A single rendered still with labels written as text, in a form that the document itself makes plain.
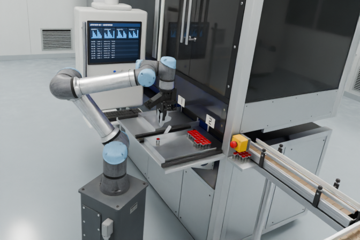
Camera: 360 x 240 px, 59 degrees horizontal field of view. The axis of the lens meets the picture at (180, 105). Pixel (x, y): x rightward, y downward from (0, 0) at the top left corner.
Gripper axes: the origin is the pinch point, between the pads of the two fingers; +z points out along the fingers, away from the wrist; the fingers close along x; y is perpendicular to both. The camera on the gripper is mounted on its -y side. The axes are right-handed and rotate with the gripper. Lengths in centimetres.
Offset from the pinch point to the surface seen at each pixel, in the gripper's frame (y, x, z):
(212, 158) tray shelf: 30.2, -10.3, 21.6
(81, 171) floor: -9, 132, 109
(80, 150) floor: -1, 169, 109
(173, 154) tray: 11.2, 2.1, 21.3
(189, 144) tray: 25.5, 7.8, 21.3
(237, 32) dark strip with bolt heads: 39, -4, -48
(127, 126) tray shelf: -0.1, 43.9, 21.4
